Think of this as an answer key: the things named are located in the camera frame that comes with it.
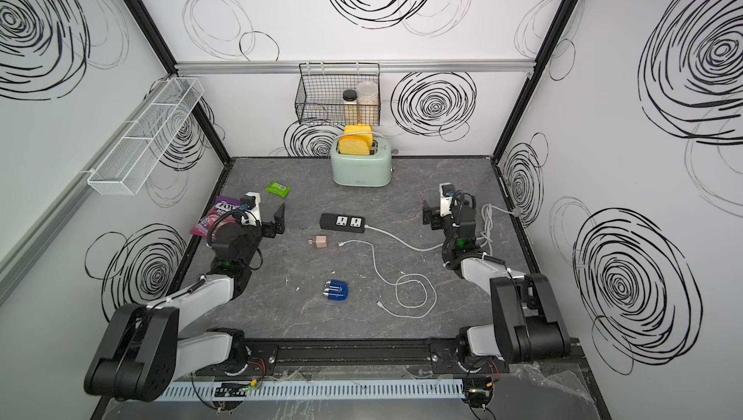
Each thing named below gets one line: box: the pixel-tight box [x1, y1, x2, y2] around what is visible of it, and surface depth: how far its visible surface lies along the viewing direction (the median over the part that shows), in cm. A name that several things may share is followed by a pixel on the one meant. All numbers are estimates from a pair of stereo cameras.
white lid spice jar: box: [356, 80, 380, 126], surface depth 86 cm
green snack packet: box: [265, 180, 292, 199], surface depth 111 cm
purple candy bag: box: [189, 195, 242, 238], surface depth 101 cm
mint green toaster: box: [330, 136, 395, 188], surface depth 104 cm
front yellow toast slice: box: [338, 135, 371, 155], surface depth 101 cm
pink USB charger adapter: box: [312, 235, 327, 249], surface depth 95 cm
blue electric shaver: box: [322, 279, 350, 301], surface depth 85 cm
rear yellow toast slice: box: [344, 123, 374, 148], surface depth 104 cm
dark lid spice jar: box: [342, 89, 358, 126], surface depth 87 cm
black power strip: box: [319, 212, 366, 234], surface depth 100 cm
